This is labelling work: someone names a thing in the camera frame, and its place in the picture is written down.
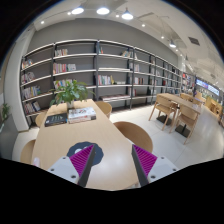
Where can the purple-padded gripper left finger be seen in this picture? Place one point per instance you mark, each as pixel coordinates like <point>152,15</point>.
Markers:
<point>75,168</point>

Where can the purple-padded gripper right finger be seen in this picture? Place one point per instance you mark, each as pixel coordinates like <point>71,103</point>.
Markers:
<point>149,167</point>

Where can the dark round mouse pad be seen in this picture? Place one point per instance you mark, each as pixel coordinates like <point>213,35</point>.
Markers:
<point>81,145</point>

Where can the near right wooden chair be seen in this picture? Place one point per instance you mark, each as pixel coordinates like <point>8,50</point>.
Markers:
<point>136,134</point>

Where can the near left wooden chair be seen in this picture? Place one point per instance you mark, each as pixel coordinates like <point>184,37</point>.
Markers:
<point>27,151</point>

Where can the black book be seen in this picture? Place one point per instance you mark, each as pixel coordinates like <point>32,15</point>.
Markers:
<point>56,119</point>

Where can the stack of white books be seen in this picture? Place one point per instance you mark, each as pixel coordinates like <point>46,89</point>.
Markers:
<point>81,115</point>

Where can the far left wooden chair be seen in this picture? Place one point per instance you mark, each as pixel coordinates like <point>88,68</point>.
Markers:
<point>40,117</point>

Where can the far right wooden chair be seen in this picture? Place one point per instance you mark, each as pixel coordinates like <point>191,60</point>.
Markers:
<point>103,109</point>

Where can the green potted plant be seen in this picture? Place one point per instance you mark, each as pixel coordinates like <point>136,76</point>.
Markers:
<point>70,92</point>

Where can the long grey bookshelf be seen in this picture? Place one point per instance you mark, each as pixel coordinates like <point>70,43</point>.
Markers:
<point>122,75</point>

